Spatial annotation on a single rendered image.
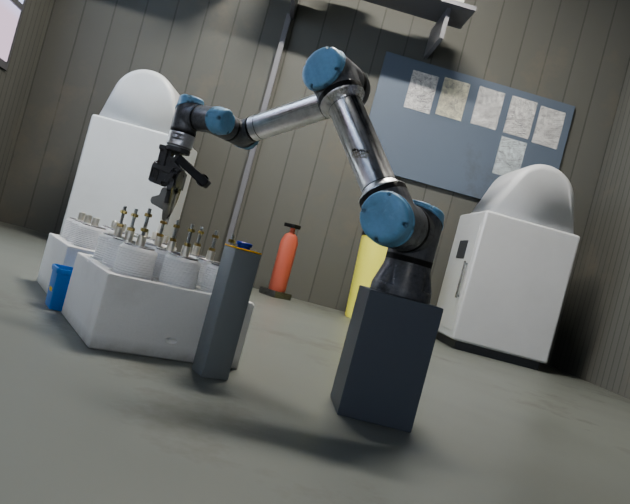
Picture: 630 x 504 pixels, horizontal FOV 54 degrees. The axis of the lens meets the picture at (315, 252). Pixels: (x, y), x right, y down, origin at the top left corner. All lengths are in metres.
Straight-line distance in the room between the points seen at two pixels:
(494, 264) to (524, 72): 1.76
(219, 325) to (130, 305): 0.22
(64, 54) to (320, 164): 2.09
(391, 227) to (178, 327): 0.59
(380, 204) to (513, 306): 3.01
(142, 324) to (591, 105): 4.53
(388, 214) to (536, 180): 3.11
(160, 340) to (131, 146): 2.72
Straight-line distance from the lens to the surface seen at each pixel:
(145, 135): 4.18
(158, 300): 1.56
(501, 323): 4.31
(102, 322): 1.54
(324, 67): 1.57
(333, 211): 4.83
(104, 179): 4.21
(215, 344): 1.49
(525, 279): 4.35
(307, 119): 1.77
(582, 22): 5.67
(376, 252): 4.29
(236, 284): 1.48
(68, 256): 2.06
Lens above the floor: 0.33
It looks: 1 degrees up
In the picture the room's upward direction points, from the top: 15 degrees clockwise
